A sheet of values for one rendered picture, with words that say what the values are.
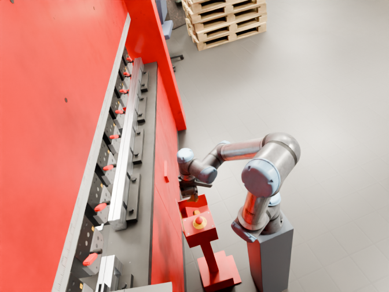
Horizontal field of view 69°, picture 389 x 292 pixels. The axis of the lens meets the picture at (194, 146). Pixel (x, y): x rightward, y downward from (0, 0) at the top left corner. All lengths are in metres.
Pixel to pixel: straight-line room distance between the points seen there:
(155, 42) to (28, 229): 2.14
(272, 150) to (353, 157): 2.03
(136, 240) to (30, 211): 0.69
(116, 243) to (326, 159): 2.00
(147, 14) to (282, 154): 1.98
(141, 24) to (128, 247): 1.86
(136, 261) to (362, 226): 1.68
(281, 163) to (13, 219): 0.71
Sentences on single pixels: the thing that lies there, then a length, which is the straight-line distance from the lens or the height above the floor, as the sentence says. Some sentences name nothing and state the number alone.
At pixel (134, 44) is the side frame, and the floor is 1.07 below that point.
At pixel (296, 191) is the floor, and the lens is 2.56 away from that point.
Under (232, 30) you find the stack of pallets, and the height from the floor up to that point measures 0.17.
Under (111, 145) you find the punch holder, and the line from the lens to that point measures 1.44.
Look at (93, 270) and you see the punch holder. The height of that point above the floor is 1.15.
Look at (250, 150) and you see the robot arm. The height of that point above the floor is 1.28.
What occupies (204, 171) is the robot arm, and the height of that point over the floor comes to 1.16.
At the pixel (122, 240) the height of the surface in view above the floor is 0.88.
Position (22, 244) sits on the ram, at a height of 1.50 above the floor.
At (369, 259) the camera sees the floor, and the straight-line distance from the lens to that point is 2.36.
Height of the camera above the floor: 2.05
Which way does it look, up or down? 43 degrees down
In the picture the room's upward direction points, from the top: 15 degrees counter-clockwise
